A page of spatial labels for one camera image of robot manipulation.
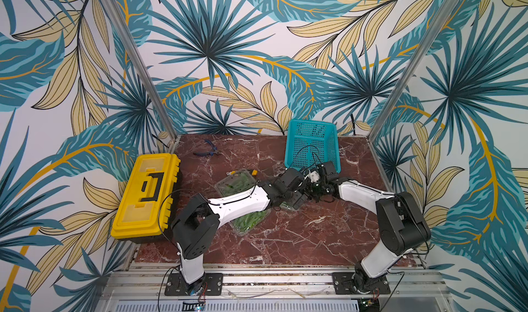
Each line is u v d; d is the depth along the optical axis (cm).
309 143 117
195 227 45
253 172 102
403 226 47
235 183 98
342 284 73
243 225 86
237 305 70
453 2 71
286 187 64
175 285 73
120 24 75
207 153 110
